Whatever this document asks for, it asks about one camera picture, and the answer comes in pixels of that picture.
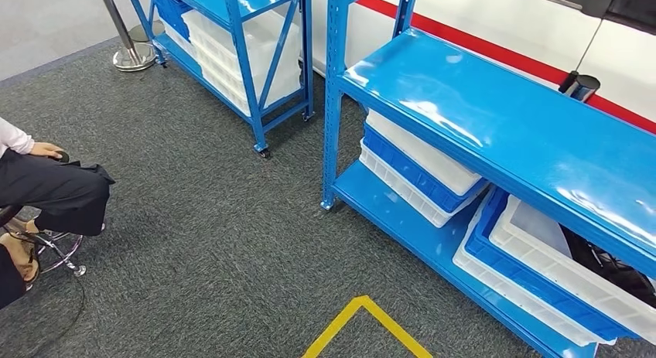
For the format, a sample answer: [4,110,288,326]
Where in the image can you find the blue metal shelf rack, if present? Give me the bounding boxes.
[319,0,656,358]
[124,0,315,159]

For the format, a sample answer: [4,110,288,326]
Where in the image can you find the blue plastic crate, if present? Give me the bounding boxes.
[463,186,641,344]
[362,124,490,215]
[149,0,193,42]

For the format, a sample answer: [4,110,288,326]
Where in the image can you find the grey metal pole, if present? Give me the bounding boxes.
[96,0,158,73]

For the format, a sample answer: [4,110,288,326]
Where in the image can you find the round steel stand base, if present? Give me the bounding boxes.
[128,20,166,43]

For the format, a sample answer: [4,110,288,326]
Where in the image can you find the white car with red stripe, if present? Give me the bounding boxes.
[302,0,656,136]

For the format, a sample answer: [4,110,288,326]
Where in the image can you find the person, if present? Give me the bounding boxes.
[0,117,116,312]

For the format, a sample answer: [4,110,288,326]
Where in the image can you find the black parts in crate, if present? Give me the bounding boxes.
[561,224,656,309]

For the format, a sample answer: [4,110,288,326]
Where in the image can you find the black cylinder post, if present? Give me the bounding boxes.
[559,70,602,104]

